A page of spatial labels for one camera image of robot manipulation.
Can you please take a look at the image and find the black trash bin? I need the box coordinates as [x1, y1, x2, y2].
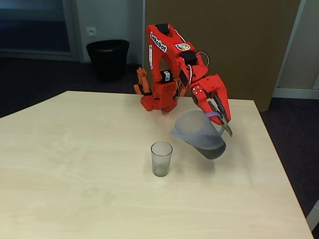
[86, 39, 130, 82]

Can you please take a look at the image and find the clear plastic pitcher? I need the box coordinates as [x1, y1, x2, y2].
[169, 110, 234, 160]

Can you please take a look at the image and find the translucent plastic cup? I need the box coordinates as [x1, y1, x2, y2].
[150, 141, 173, 178]

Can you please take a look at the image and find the grey chair part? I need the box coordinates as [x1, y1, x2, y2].
[306, 199, 319, 232]

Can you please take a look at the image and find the white door frame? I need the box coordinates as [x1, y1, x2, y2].
[272, 0, 319, 100]

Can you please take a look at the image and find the grey framed glass door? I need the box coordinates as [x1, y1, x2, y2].
[0, 0, 84, 63]

